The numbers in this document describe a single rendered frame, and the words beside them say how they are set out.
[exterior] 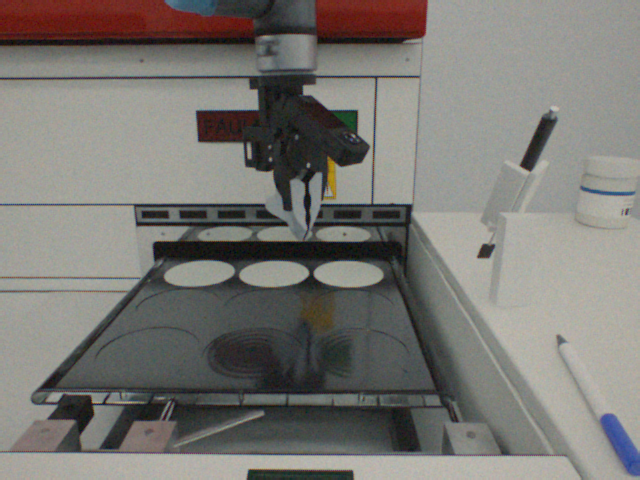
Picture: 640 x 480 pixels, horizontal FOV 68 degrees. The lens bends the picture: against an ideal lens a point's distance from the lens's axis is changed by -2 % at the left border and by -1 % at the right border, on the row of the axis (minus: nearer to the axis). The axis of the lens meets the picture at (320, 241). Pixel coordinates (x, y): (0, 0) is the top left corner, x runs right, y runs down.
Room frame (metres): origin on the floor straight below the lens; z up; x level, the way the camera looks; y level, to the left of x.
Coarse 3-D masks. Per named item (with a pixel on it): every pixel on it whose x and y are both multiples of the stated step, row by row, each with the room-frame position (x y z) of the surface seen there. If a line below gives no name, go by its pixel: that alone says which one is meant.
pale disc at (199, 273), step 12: (192, 264) 0.68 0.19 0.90; (204, 264) 0.68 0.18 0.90; (216, 264) 0.68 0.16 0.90; (228, 264) 0.68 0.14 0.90; (168, 276) 0.63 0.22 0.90; (180, 276) 0.63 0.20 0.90; (192, 276) 0.63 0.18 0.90; (204, 276) 0.63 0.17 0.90; (216, 276) 0.63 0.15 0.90; (228, 276) 0.63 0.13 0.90
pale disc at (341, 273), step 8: (328, 264) 0.68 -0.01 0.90; (336, 264) 0.68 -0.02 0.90; (344, 264) 0.68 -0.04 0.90; (352, 264) 0.68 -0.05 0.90; (360, 264) 0.68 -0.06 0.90; (368, 264) 0.68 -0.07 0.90; (320, 272) 0.64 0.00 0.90; (328, 272) 0.64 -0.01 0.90; (336, 272) 0.64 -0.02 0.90; (344, 272) 0.64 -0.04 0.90; (352, 272) 0.64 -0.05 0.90; (360, 272) 0.64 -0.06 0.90; (368, 272) 0.64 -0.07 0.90; (376, 272) 0.64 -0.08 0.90; (320, 280) 0.61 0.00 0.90; (328, 280) 0.61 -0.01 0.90; (336, 280) 0.61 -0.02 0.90; (344, 280) 0.61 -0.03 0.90; (352, 280) 0.61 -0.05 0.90; (360, 280) 0.61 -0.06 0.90; (368, 280) 0.61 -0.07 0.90; (376, 280) 0.61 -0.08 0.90
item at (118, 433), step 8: (128, 408) 0.40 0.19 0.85; (136, 408) 0.40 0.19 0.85; (144, 408) 0.40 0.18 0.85; (152, 408) 0.42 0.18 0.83; (120, 416) 0.39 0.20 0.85; (128, 416) 0.39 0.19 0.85; (136, 416) 0.39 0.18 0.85; (144, 416) 0.40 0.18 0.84; (152, 416) 0.42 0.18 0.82; (120, 424) 0.38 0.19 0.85; (128, 424) 0.38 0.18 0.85; (112, 432) 0.36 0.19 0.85; (120, 432) 0.36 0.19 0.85; (128, 432) 0.36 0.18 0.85; (104, 440) 0.35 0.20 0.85; (112, 440) 0.35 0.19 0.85; (120, 440) 0.35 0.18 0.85; (104, 448) 0.34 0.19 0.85; (112, 448) 0.34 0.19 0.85
